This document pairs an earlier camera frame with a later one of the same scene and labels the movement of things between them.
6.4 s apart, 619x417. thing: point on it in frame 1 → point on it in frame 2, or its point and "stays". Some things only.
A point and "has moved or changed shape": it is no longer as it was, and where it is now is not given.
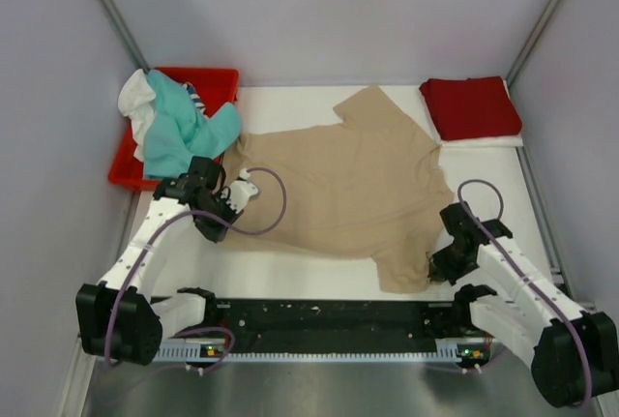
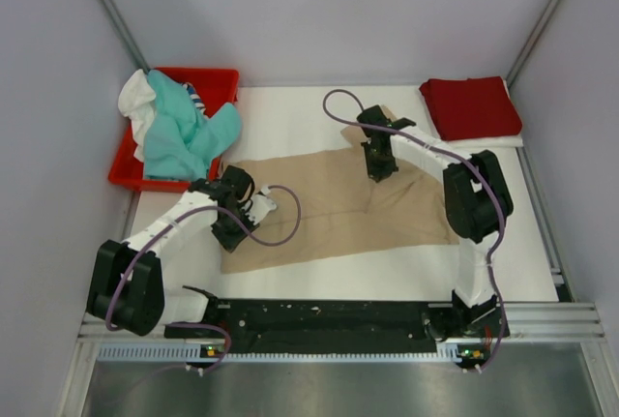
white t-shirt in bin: x=136 y=98 stays
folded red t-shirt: x=472 y=107 stays
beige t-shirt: x=372 y=184 has moved or changed shape
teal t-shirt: x=180 y=135 stays
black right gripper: x=439 y=271 → x=375 y=173
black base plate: x=339 y=326 stays
